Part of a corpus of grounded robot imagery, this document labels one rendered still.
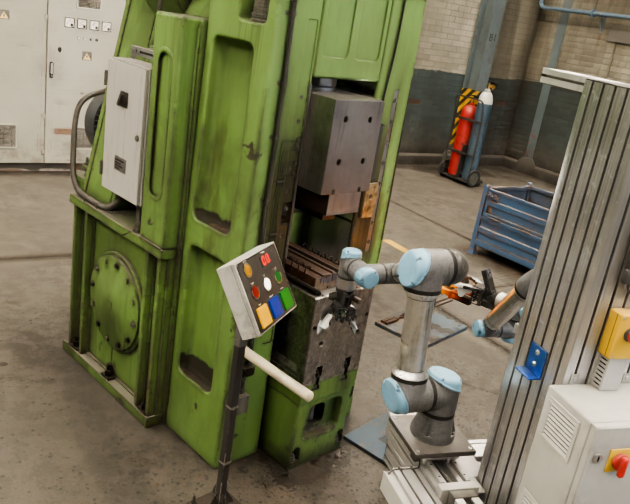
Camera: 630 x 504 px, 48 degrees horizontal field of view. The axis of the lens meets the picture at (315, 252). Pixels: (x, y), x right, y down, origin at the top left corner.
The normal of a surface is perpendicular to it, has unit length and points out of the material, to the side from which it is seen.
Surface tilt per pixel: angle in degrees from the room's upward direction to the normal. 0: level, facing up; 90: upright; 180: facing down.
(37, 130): 90
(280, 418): 89
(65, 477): 0
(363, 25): 90
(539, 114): 90
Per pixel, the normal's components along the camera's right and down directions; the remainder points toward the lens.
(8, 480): 0.15, -0.93
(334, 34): 0.68, 0.34
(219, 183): -0.72, 0.11
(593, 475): 0.29, 0.36
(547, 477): -0.94, -0.04
